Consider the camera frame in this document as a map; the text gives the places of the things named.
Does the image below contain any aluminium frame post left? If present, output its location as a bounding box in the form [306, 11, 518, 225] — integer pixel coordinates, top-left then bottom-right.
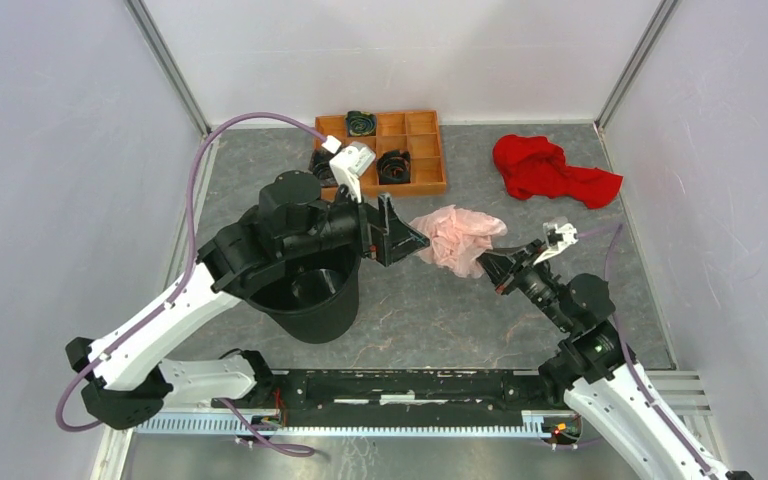
[124, 0, 212, 136]

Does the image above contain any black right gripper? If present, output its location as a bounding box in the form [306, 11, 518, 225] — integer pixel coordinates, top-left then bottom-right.
[470, 237, 574, 331]

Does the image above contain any rolled dark belt green yellow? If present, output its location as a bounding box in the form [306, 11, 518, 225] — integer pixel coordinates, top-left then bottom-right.
[344, 110, 378, 137]

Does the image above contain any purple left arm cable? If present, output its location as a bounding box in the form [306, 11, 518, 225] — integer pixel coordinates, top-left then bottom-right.
[56, 112, 329, 458]

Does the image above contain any aluminium frame post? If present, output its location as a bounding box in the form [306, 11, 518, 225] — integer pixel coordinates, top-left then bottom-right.
[124, 0, 212, 136]
[594, 0, 681, 132]

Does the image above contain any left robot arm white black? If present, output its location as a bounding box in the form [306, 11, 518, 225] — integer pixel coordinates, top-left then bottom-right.
[66, 170, 430, 430]

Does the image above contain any rolled dark belt left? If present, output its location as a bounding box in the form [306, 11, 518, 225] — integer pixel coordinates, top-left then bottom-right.
[308, 148, 337, 188]

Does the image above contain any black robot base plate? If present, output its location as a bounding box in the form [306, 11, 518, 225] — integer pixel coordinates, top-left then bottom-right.
[231, 351, 568, 429]

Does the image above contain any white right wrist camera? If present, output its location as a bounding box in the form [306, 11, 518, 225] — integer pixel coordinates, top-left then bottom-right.
[534, 217, 579, 265]

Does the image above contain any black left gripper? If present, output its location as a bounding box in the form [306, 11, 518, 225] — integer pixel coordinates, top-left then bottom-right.
[283, 178, 431, 268]

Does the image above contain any red cloth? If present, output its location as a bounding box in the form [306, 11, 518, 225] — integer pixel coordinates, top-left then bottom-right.
[492, 134, 623, 209]

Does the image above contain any aluminium frame post right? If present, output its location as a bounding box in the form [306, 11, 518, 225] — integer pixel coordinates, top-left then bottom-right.
[594, 0, 681, 132]

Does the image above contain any slotted white cable duct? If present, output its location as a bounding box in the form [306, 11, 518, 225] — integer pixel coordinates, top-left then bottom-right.
[135, 412, 560, 440]

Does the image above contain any orange wooden compartment tray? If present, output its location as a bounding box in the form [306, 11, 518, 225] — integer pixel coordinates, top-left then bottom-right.
[315, 110, 448, 198]

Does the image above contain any rolled black belt orange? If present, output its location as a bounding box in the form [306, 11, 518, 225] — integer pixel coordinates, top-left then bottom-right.
[376, 150, 411, 185]

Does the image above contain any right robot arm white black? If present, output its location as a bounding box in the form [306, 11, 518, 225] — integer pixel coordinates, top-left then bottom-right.
[478, 241, 751, 479]

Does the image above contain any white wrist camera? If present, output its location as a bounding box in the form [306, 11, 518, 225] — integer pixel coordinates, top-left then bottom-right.
[322, 135, 376, 203]
[534, 217, 579, 265]

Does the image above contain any black plastic trash bin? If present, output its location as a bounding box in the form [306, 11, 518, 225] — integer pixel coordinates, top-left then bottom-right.
[247, 246, 361, 344]

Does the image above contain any pink plastic trash bag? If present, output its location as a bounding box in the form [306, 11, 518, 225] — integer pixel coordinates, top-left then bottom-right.
[409, 205, 508, 278]

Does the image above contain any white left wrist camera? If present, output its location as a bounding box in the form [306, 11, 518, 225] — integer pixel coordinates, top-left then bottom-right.
[322, 135, 376, 203]

